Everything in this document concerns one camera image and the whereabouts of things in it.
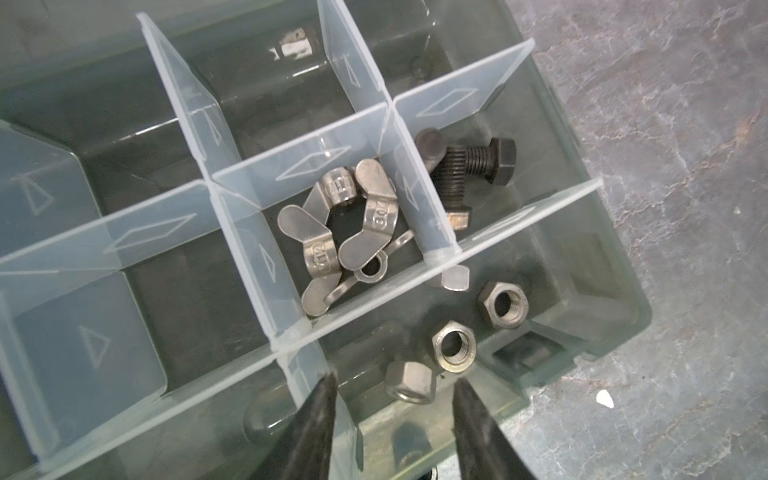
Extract silver wing nut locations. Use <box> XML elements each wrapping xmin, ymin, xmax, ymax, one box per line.
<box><xmin>278</xmin><ymin>167</ymin><xmax>358</xmax><ymax>317</ymax></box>
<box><xmin>338</xmin><ymin>159</ymin><xmax>399</xmax><ymax>270</ymax></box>
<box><xmin>324</xmin><ymin>229</ymin><xmax>415</xmax><ymax>306</ymax></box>

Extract black bolts in box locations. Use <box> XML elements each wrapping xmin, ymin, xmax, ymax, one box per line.
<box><xmin>414</xmin><ymin>128</ymin><xmax>517</xmax><ymax>231</ymax></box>

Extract silver hex nut boxed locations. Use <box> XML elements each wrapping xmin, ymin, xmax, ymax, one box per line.
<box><xmin>431</xmin><ymin>320</ymin><xmax>478</xmax><ymax>374</ymax></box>
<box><xmin>384</xmin><ymin>361</ymin><xmax>436</xmax><ymax>405</ymax></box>
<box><xmin>477</xmin><ymin>281</ymin><xmax>529</xmax><ymax>329</ymax></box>

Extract green compartment organizer box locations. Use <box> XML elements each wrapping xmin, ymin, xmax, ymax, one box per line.
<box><xmin>1</xmin><ymin>1</ymin><xmax>651</xmax><ymax>479</ymax></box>

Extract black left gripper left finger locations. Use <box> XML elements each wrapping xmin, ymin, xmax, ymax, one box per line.
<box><xmin>248</xmin><ymin>373</ymin><xmax>338</xmax><ymax>480</ymax></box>

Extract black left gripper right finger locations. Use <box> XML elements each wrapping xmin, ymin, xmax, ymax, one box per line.
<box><xmin>452</xmin><ymin>378</ymin><xmax>535</xmax><ymax>480</ymax></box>

